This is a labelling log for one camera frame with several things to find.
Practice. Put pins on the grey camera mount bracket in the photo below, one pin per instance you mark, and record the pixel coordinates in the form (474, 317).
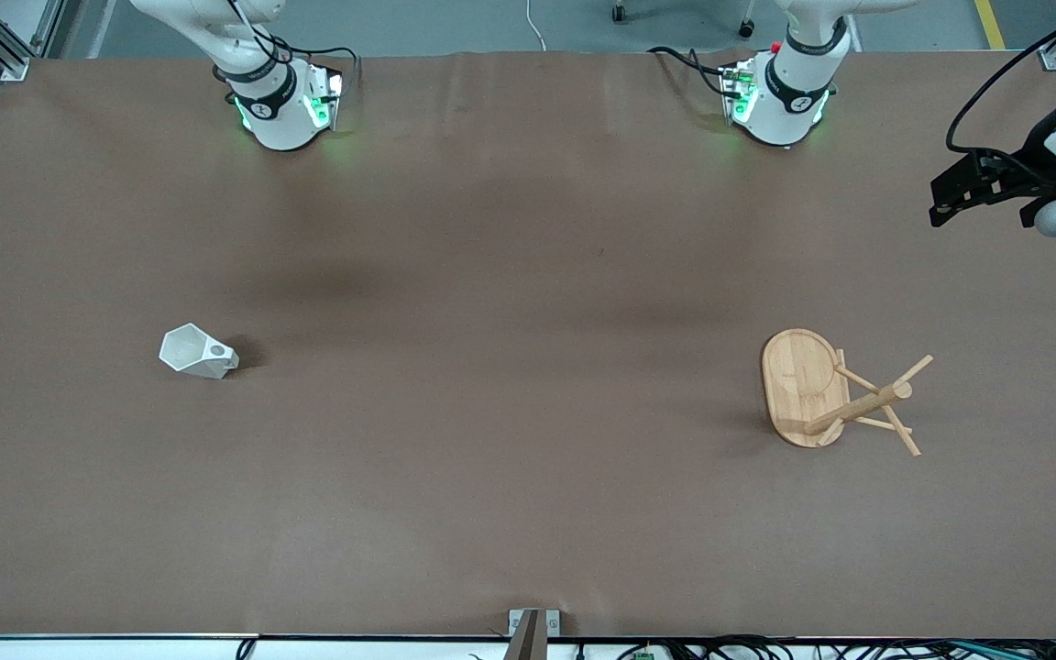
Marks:
(533, 628)

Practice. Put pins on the brown table cover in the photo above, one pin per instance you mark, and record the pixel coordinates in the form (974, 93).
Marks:
(510, 412)

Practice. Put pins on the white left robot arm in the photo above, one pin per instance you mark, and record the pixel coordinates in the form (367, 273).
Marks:
(785, 101)

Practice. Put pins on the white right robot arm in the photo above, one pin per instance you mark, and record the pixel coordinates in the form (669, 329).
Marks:
(280, 124)

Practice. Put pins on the white faceted cup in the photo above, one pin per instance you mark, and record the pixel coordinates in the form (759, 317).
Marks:
(191, 353)

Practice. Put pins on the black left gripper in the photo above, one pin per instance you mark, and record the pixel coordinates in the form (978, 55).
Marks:
(1038, 149)

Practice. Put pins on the wooden cup rack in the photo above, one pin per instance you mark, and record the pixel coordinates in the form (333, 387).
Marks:
(801, 385)

